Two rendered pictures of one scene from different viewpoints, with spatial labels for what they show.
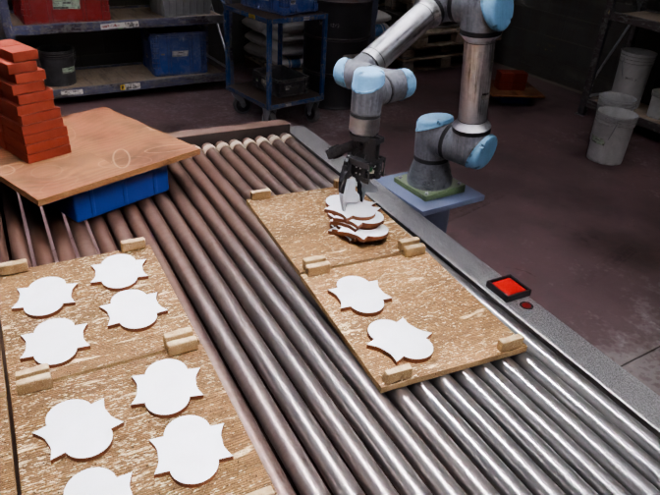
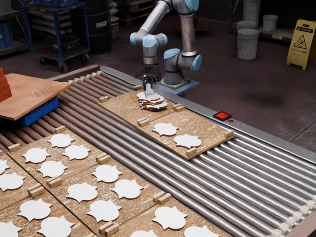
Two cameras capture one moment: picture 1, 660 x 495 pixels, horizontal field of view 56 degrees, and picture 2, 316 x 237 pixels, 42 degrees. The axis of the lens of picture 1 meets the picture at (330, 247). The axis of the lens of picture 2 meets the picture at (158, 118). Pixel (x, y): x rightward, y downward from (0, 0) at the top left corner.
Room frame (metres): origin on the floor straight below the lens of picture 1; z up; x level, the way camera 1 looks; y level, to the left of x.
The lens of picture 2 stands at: (-0.76, 0.36, 2.06)
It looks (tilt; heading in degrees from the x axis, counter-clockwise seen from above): 28 degrees down; 349
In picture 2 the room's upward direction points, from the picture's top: 2 degrees counter-clockwise
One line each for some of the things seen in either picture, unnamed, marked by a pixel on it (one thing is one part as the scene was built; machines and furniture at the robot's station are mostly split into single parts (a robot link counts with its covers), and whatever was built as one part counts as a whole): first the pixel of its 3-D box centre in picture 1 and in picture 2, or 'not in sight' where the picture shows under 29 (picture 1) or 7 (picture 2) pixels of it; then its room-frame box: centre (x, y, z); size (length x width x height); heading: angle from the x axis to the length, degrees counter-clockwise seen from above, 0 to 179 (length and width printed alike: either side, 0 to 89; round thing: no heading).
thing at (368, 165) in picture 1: (363, 155); (151, 73); (1.47, -0.07, 1.16); 0.09 x 0.08 x 0.12; 53
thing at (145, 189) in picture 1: (94, 173); (23, 104); (1.66, 0.70, 0.97); 0.31 x 0.31 x 0.10; 51
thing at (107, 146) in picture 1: (77, 148); (12, 94); (1.69, 0.76, 1.03); 0.50 x 0.50 x 0.02; 51
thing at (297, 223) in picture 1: (329, 224); (139, 106); (1.52, 0.00, 0.93); 0.41 x 0.35 x 0.02; 27
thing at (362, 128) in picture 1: (364, 124); (150, 59); (1.48, -0.07, 1.24); 0.08 x 0.08 x 0.05
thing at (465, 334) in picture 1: (406, 310); (185, 131); (1.14, -0.18, 0.93); 0.41 x 0.35 x 0.02; 26
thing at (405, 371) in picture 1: (398, 373); (191, 151); (0.91, -0.15, 0.95); 0.06 x 0.02 x 0.03; 116
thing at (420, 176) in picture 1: (430, 167); (173, 74); (1.94, -0.32, 0.94); 0.15 x 0.15 x 0.10
